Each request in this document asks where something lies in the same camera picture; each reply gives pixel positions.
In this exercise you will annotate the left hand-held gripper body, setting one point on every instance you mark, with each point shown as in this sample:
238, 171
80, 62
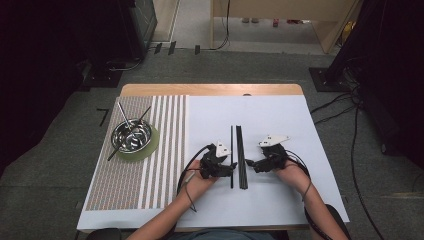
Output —
211, 165

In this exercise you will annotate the light wooden desk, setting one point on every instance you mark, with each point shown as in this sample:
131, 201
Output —
283, 8

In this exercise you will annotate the person's lap clothing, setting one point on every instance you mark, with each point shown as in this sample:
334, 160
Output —
226, 236

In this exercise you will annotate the pale floor tape strip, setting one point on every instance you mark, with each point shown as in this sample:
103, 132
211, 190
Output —
403, 196

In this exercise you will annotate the striped woven placemat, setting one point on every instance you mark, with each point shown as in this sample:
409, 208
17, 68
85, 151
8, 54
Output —
133, 186

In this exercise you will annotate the yellow object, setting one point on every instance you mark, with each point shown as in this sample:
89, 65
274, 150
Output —
348, 30

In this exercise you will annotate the black glass cabinet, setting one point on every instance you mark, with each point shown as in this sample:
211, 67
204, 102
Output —
143, 20

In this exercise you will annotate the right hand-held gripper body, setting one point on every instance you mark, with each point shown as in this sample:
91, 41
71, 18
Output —
275, 156

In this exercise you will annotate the person's left hand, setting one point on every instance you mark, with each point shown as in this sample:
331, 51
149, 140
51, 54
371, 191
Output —
196, 181

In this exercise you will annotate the metal bowl on green plate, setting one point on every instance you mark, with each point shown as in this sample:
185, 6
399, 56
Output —
151, 151

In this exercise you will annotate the black curtain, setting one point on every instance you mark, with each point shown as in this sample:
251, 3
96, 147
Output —
33, 66
393, 66

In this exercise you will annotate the black floor tape strip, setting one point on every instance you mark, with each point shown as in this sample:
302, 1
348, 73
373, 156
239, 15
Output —
197, 50
158, 48
172, 48

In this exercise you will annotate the black chopstick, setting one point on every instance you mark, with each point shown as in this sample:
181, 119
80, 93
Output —
242, 150
146, 112
239, 150
231, 150

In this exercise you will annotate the white table cover sheet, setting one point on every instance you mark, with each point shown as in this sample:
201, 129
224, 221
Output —
213, 116

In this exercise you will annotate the person's right hand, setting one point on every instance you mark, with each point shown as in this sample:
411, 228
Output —
295, 176

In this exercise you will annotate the black stand base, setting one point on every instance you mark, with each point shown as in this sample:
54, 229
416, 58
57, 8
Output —
103, 78
325, 80

